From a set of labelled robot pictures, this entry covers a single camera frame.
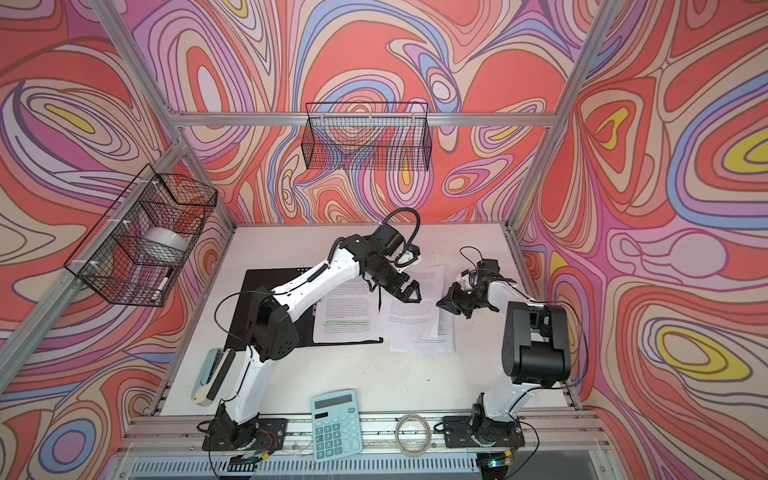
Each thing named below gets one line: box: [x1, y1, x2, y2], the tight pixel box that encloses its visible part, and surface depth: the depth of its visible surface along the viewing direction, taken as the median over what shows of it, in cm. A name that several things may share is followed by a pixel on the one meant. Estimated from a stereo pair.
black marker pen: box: [151, 268, 174, 301], surface depth 74 cm
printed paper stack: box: [380, 264, 456, 353], surface depth 93 cm
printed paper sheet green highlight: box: [313, 275, 380, 343], surface depth 95 cm
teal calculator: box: [310, 389, 363, 462], surface depth 75 cm
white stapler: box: [191, 348, 236, 407], surface depth 82 cm
